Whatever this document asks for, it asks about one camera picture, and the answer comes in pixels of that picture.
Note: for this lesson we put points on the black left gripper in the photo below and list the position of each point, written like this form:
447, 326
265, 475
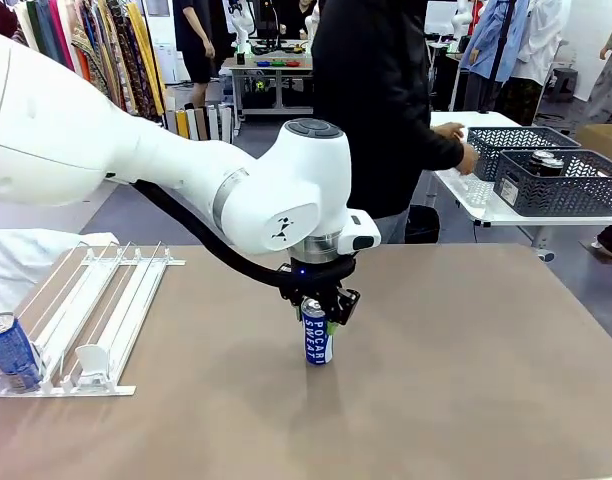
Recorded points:
313, 280

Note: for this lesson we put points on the blue Pocari Sweat can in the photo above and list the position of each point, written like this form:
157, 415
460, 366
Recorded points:
317, 340
11, 350

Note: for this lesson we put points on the blue-grey plastic basket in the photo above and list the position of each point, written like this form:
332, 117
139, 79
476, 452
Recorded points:
516, 137
566, 192

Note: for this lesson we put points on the person's right forearm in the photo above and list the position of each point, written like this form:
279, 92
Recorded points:
441, 147

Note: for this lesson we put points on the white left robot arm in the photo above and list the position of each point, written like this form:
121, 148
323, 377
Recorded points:
136, 155

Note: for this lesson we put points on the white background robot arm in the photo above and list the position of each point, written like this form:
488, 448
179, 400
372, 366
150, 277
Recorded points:
242, 30

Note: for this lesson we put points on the person's right hand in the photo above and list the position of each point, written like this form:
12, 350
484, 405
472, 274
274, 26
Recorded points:
468, 157

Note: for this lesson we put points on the person's left hand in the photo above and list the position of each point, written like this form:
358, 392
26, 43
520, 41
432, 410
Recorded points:
450, 132

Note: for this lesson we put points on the black bin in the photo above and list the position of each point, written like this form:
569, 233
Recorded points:
423, 225

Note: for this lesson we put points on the white side table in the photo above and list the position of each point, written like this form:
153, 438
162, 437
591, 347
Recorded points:
486, 215

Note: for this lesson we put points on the white perforated plastic tray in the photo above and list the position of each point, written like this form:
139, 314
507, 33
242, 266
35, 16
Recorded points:
473, 192

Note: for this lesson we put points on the white fabric roll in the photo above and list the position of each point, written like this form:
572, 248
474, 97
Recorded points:
214, 125
226, 125
193, 125

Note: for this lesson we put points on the person in black jacket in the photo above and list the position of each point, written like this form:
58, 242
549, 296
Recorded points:
376, 100

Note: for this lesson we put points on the brown fabric roll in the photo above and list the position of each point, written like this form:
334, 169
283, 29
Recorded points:
202, 125

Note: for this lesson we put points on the yellow fabric roll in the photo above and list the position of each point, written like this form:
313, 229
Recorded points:
183, 125

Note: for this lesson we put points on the grey fabric roll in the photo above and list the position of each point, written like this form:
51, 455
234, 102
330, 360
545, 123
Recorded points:
171, 122

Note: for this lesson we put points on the grey workbench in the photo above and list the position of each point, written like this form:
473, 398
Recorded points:
266, 67

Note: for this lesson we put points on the white floor appliance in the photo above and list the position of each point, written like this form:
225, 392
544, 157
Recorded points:
166, 62

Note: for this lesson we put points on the bystander in black clothes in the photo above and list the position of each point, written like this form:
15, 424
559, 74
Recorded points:
196, 45

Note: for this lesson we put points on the rack of colourful hanging fabrics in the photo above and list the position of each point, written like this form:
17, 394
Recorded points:
111, 55

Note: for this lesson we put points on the cardboard box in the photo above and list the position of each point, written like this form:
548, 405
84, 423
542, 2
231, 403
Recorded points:
603, 142

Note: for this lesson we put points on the grey plastic stool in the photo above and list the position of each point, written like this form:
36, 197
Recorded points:
563, 82

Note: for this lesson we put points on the hanging white garment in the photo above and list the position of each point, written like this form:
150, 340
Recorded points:
541, 40

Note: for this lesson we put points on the mannequin in grey dress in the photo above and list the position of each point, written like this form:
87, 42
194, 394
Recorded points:
608, 85

